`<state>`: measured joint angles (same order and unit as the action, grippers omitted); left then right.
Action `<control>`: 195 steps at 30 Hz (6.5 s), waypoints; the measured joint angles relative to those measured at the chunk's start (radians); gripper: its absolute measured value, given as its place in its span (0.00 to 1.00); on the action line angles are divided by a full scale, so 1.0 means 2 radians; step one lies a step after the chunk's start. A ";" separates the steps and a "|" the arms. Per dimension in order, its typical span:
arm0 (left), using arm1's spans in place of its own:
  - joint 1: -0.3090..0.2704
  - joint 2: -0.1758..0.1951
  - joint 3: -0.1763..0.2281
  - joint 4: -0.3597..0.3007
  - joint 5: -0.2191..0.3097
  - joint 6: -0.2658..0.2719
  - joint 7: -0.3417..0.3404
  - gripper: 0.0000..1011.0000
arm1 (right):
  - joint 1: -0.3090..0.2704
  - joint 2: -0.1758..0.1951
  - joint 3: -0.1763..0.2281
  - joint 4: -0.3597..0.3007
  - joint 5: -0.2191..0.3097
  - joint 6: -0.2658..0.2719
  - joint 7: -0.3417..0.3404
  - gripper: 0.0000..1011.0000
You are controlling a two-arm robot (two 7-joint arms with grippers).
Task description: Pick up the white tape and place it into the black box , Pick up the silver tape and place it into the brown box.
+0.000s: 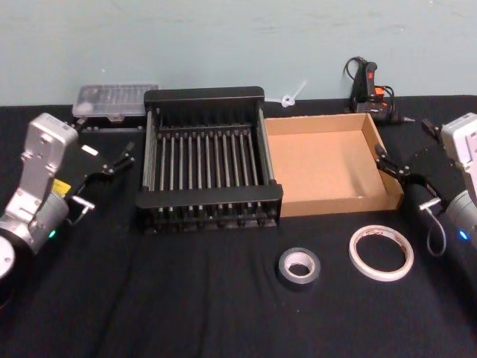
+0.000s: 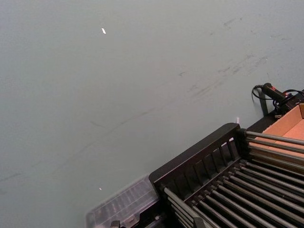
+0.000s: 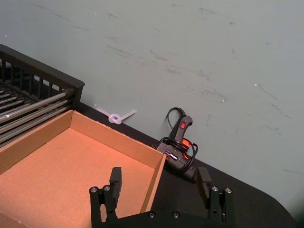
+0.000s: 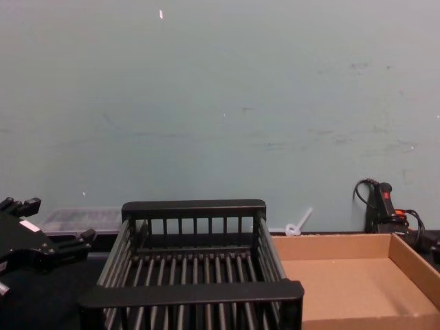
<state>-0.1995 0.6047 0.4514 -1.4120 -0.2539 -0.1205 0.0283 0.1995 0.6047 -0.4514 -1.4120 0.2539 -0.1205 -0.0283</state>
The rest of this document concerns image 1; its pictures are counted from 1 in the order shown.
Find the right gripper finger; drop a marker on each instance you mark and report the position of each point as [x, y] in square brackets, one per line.
[389, 164]
[432, 128]

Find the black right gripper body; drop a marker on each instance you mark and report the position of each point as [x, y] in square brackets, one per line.
[428, 171]

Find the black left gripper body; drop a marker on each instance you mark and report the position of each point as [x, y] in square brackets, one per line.
[87, 166]

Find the white tape roll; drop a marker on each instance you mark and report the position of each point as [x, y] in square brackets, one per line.
[372, 272]

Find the silver tape roll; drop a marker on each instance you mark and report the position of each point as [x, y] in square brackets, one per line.
[287, 277]

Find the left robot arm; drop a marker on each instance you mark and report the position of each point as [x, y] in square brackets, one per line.
[37, 156]

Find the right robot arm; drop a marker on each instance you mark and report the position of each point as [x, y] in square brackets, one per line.
[462, 145]

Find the clear plastic case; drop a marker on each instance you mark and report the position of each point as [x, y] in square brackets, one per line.
[112, 98]

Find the shallow brown cardboard tray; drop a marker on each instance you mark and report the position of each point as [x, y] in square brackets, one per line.
[320, 168]

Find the black rack with steel bars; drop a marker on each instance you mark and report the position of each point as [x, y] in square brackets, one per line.
[208, 194]

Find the black table cloth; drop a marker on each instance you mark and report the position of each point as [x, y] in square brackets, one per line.
[186, 306]

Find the pale wall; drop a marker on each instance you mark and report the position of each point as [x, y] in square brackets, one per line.
[223, 41]

